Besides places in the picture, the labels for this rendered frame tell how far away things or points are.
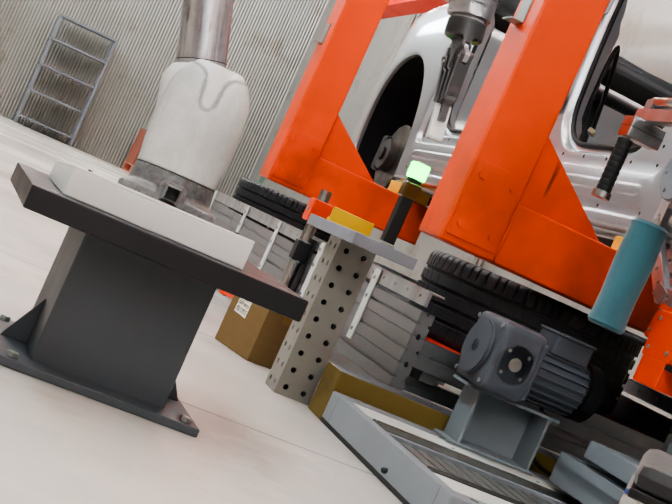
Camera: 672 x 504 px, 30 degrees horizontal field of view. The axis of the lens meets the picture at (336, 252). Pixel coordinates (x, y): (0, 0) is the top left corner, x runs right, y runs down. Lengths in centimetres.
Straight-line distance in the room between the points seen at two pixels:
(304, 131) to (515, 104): 194
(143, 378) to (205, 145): 42
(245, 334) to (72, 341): 143
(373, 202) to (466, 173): 198
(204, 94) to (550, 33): 117
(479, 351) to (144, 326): 104
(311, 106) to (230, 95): 269
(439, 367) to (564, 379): 36
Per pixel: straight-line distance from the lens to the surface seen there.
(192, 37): 249
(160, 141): 225
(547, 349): 302
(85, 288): 219
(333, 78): 497
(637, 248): 291
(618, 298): 291
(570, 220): 323
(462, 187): 309
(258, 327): 354
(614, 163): 294
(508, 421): 319
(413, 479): 246
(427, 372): 324
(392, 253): 297
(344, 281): 315
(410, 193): 297
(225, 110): 226
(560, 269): 322
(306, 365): 317
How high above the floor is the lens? 42
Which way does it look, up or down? 1 degrees down
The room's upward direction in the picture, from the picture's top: 24 degrees clockwise
